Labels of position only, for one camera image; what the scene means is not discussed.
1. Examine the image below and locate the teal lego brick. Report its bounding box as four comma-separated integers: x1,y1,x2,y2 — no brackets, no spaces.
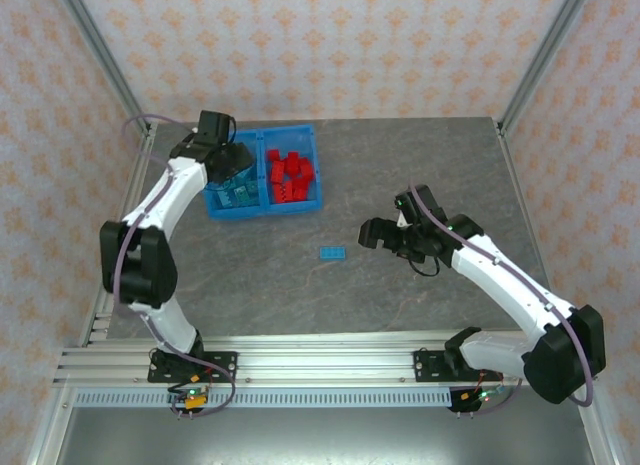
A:
234,180,261,207

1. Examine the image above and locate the blue two-compartment bin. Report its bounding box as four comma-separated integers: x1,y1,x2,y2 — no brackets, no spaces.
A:
203,123,325,221

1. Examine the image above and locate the brushed metal panel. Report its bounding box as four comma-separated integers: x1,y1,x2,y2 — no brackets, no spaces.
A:
52,407,599,465

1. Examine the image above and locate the aluminium table side rail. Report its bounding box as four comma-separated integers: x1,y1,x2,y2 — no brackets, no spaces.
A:
77,122,159,349
492,117,572,346

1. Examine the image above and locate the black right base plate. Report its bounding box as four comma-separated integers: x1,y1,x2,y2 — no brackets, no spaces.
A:
412,348,505,385

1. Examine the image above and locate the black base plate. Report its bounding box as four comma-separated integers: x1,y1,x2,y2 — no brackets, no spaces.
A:
146,350,239,385
412,348,505,385

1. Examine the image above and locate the aluminium frame post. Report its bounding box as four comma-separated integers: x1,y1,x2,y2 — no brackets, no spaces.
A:
496,0,599,136
52,0,154,136

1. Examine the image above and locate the aluminium mounting rail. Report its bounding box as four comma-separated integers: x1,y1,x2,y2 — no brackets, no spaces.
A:
52,332,601,389

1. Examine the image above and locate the slotted grey cable duct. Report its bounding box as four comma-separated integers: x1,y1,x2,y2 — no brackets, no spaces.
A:
73,388,454,409

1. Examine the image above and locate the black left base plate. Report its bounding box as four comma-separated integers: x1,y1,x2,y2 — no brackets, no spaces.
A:
146,350,239,385

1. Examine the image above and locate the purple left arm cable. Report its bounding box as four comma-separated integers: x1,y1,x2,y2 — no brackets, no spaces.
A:
113,113,239,419

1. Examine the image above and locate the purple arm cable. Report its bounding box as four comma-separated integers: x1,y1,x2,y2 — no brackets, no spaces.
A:
113,113,239,419
407,184,597,416

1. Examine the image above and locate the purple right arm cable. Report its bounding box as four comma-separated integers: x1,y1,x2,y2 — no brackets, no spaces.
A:
407,184,597,416

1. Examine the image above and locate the aluminium frame leg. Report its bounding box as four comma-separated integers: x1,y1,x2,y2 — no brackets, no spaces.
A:
572,384,624,465
24,384,76,465

